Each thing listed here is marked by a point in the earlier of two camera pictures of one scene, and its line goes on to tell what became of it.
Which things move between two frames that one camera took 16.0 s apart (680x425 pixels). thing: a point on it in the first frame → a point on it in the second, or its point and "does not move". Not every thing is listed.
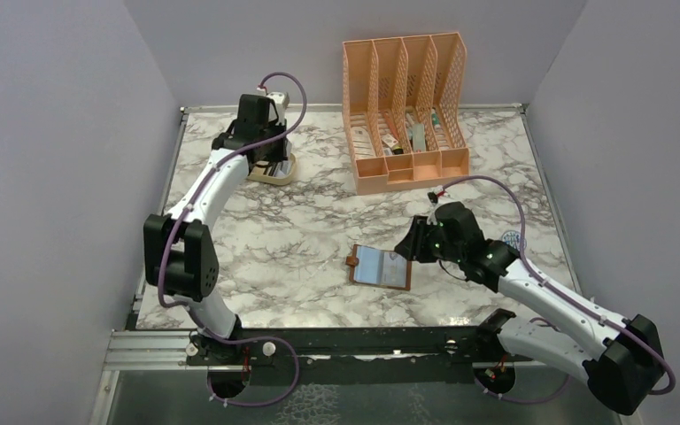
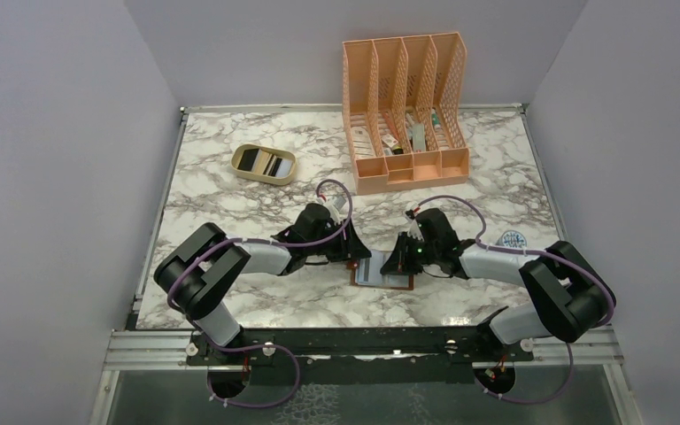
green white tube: [436, 120] does not move
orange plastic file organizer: [402, 106] does not move
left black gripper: [279, 155] → [351, 248]
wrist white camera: [280, 101] → [338, 208]
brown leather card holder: [379, 266] does not move
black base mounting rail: [352, 355] does not move
